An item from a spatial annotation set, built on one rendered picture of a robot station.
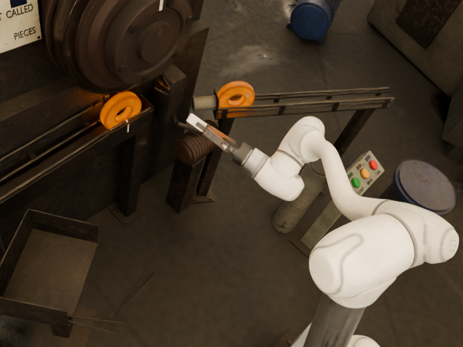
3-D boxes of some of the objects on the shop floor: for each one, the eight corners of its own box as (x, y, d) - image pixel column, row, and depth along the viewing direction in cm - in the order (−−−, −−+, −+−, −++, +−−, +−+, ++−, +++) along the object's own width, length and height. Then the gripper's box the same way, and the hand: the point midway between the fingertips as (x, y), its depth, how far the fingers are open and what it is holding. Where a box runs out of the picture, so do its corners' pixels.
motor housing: (158, 202, 223) (173, 133, 181) (189, 180, 235) (209, 111, 194) (176, 219, 219) (195, 153, 178) (207, 196, 232) (231, 129, 190)
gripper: (238, 169, 142) (177, 127, 143) (242, 163, 155) (187, 124, 155) (251, 151, 140) (189, 108, 141) (255, 146, 153) (199, 107, 154)
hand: (197, 122), depth 148 cm, fingers closed
